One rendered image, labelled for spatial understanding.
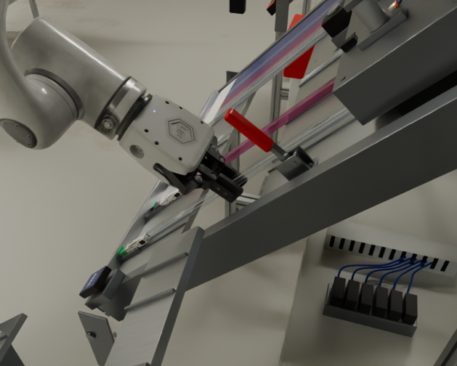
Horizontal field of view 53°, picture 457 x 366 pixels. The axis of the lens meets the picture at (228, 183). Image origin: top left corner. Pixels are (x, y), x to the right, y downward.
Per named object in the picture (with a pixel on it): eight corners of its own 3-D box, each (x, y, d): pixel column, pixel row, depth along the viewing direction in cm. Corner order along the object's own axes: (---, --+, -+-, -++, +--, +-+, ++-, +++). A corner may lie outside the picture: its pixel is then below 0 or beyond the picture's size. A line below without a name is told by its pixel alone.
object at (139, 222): (123, 312, 79) (90, 288, 77) (231, 110, 126) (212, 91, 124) (127, 310, 78) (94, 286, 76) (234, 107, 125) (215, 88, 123)
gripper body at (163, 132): (120, 115, 54) (197, 170, 56) (155, 75, 61) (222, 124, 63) (99, 152, 59) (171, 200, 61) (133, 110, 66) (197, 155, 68)
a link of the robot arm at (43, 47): (100, 110, 53) (139, 64, 59) (-2, 40, 51) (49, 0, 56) (85, 144, 60) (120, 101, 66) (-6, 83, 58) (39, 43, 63)
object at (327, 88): (158, 211, 88) (152, 206, 87) (160, 206, 89) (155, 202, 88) (387, 54, 56) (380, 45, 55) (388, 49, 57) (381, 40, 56)
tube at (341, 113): (123, 257, 82) (118, 253, 81) (127, 251, 83) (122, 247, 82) (360, 110, 49) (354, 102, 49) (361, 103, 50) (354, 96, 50)
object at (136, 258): (115, 301, 78) (100, 290, 77) (227, 101, 124) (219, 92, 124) (181, 268, 65) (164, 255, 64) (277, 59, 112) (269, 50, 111)
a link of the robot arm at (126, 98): (107, 101, 54) (129, 115, 54) (139, 66, 60) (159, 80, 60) (86, 142, 59) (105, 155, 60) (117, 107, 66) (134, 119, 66)
